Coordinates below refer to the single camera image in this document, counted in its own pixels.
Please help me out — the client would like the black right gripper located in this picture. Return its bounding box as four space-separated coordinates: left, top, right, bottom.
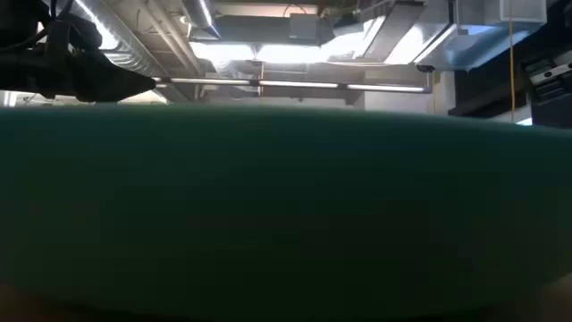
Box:
449 8 572 129

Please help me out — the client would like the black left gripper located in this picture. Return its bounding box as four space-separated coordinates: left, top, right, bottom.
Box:
0 0 157 104

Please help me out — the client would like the teal plastic plate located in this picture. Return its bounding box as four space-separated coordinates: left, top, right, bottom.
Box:
0 104 572 317

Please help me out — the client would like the long ceiling light tube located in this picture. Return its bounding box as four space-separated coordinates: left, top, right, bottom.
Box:
151 76 433 95

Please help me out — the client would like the grey ceiling box unit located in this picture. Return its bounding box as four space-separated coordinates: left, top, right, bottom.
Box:
289 13 324 42

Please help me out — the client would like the corrugated silver ventilation duct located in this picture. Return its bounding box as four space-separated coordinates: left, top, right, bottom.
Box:
73 0 167 78

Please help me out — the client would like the yellow hanging cable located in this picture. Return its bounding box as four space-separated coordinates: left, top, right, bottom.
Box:
509 20 517 123

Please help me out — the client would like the rectangular silver ventilation duct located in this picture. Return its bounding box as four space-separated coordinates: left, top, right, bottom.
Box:
414 21 547 73

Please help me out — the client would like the smooth round silver duct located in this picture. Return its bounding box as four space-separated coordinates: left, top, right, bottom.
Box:
181 0 223 40

